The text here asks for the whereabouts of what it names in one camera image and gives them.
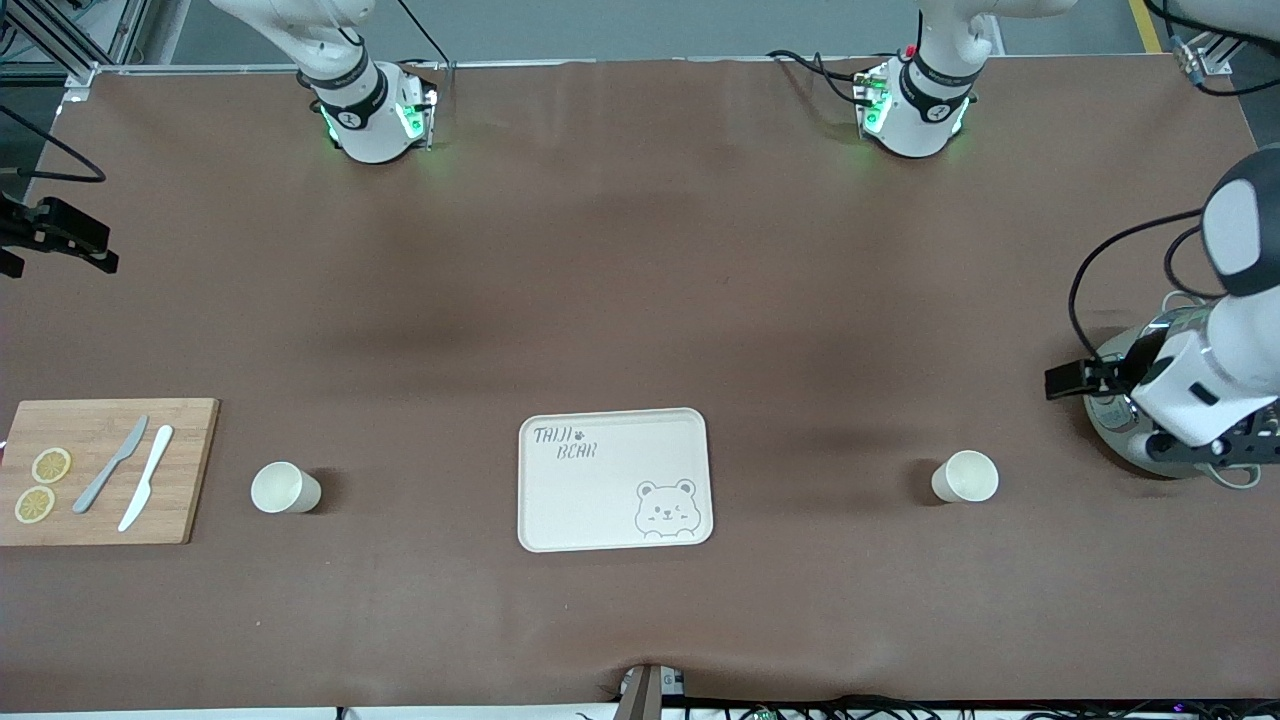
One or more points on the white plastic knife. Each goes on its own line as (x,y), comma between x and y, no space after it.
(150,470)

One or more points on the yellow lemon slice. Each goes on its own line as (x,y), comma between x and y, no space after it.
(51,465)
(34,504)

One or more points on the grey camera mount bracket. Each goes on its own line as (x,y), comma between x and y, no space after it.
(650,692)

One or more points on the bamboo cutting board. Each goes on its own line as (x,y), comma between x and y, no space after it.
(190,480)

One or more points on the green electric cooking pot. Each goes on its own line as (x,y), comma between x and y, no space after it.
(1110,420)

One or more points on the brown table cover mat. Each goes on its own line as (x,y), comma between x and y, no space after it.
(640,300)

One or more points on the glass pot lid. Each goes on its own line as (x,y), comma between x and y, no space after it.
(1180,320)

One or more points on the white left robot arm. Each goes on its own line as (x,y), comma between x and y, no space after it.
(925,110)

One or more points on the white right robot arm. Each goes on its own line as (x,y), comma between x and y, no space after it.
(365,110)

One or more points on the grey plastic knife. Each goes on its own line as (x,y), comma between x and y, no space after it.
(112,462)

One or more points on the aluminium frame profile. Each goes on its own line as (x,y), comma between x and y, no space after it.
(1205,52)
(60,45)

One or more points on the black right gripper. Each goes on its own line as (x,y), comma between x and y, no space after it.
(18,229)

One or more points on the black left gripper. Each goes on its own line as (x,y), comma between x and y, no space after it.
(1112,374)

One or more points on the beige tray with bear print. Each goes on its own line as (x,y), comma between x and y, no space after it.
(590,500)

